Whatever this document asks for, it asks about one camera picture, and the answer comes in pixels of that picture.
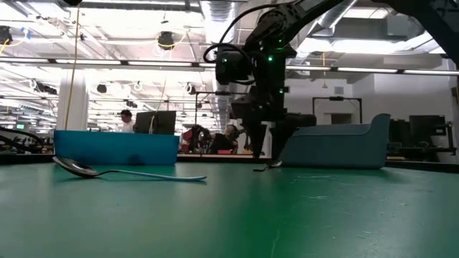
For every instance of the silver ventilation duct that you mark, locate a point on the silver ventilation duct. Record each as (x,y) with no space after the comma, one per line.
(333,16)
(218,21)

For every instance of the black metal frame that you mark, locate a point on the black metal frame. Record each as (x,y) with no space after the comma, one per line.
(206,94)
(337,97)

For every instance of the blue rectangular plastic bin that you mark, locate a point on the blue rectangular plastic bin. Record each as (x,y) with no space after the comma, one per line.
(107,147)

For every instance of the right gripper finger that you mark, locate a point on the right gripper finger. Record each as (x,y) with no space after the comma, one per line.
(281,141)
(259,139)

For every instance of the red bag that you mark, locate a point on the red bag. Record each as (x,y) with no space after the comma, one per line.
(186,135)

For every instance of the green exit sign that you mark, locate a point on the green exit sign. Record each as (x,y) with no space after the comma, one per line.
(20,126)

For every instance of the wooden table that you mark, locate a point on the wooden table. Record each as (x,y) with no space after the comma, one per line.
(215,156)

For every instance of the horizontal light bar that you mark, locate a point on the horizontal light bar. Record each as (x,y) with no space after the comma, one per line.
(107,62)

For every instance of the black equipment desk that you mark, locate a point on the black equipment desk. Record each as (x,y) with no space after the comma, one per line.
(423,136)

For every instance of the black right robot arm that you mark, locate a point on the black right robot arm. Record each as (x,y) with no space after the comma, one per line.
(279,25)

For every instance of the black ceiling lamp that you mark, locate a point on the black ceiling lamp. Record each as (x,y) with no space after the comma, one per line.
(165,40)

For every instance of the black monitor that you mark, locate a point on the black monitor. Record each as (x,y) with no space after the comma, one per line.
(163,122)

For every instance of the person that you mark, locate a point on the person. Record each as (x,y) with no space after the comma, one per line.
(126,121)
(226,141)

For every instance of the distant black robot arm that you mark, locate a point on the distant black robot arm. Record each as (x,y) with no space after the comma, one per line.
(199,138)

